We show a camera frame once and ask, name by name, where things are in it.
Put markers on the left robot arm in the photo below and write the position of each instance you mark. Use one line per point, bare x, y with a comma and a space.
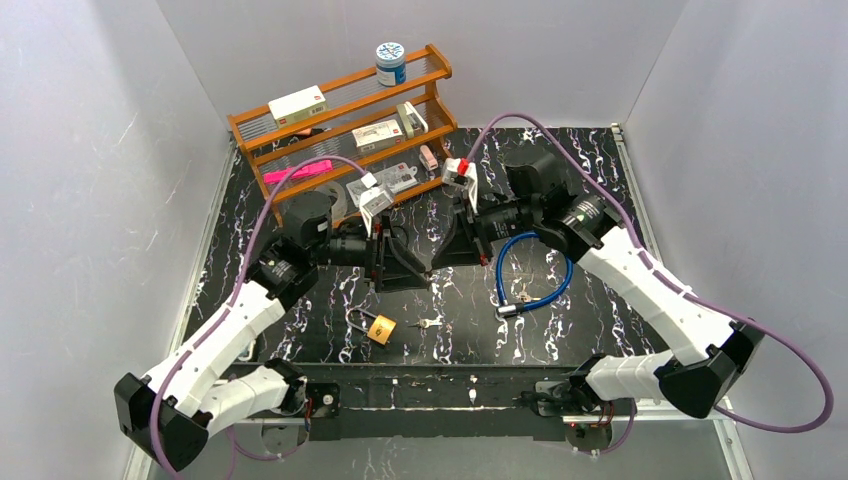
173, 409

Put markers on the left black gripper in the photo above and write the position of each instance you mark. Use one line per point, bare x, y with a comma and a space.
381, 258

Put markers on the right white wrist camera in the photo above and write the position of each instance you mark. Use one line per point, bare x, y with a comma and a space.
462, 173

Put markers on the clear tape roll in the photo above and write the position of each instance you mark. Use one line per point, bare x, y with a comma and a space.
338, 198

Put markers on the brass padlock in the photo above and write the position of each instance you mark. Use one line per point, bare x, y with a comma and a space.
376, 328

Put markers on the white box top shelf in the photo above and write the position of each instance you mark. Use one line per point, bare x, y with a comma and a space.
298, 106

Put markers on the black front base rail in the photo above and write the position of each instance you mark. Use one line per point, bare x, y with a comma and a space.
352, 401

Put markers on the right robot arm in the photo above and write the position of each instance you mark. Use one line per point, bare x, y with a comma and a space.
706, 351

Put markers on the orange wooden shelf rack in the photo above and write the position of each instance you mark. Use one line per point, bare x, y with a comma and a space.
354, 101

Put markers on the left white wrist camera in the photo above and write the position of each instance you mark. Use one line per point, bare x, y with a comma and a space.
374, 200

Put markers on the pink plastic tool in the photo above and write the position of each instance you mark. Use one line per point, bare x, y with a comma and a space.
311, 170

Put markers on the blue lidded jar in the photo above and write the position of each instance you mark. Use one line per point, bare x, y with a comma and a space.
390, 64

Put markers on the white box shelf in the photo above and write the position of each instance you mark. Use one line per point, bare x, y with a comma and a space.
298, 106
377, 136

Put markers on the white box middle shelf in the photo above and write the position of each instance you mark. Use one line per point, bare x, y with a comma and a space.
377, 136

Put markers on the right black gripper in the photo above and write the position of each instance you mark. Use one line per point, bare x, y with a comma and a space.
474, 234

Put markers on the silver keys near padlock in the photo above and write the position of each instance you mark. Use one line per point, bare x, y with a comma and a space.
424, 324

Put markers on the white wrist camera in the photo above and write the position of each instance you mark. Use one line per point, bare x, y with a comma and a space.
374, 200
462, 173

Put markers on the packaged item bottom shelf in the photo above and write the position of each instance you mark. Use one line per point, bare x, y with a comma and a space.
397, 178

